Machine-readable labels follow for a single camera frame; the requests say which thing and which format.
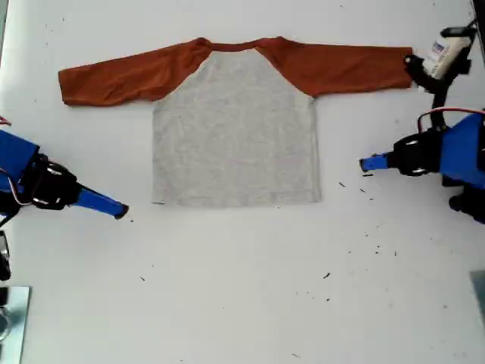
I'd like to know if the red white arm wire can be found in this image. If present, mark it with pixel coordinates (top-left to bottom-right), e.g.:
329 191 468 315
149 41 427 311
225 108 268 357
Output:
0 116 33 209
416 107 485 134

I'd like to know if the black camera cable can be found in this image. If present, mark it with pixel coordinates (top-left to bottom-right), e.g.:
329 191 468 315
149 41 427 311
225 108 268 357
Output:
440 17 485 39

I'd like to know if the grey shirt with rust sleeves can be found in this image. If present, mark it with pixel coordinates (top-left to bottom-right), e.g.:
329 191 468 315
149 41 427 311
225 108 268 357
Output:
58 36 414 208

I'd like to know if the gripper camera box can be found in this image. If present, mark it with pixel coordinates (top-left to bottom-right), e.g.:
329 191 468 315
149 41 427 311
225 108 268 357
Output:
0 228 12 282
424 36 471 80

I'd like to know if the large steel plate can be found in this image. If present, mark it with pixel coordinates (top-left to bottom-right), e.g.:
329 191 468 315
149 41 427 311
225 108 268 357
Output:
0 286 32 364

